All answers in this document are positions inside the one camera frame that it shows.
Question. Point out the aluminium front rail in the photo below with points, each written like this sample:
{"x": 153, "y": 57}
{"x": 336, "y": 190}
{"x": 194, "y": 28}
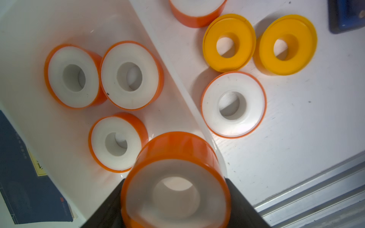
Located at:
{"x": 334, "y": 198}

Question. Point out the yellow sealing tape right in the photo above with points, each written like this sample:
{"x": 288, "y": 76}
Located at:
{"x": 301, "y": 38}

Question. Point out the orange sealing tape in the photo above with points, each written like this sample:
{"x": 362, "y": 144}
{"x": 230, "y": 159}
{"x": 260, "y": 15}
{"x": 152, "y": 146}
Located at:
{"x": 176, "y": 183}
{"x": 252, "y": 104}
{"x": 116, "y": 141}
{"x": 71, "y": 75}
{"x": 118, "y": 60}

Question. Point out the blue sealing tape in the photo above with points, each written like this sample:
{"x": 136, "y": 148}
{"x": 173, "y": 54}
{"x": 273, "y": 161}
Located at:
{"x": 196, "y": 14}

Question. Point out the yellow sealing tape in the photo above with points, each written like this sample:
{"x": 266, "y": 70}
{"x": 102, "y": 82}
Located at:
{"x": 301, "y": 38}
{"x": 240, "y": 31}

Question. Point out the yellow sealing tape left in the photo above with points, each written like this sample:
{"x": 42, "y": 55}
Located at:
{"x": 240, "y": 31}

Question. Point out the orange sealing tape bottom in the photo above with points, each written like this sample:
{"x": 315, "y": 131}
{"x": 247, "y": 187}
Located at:
{"x": 252, "y": 104}

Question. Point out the blue book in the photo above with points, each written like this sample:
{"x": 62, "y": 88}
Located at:
{"x": 29, "y": 197}

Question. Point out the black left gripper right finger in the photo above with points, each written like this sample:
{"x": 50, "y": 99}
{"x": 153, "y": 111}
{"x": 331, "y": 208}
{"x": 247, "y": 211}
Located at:
{"x": 243, "y": 214}

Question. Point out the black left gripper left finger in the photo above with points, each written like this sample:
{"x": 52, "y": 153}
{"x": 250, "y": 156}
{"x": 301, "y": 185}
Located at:
{"x": 108, "y": 215}

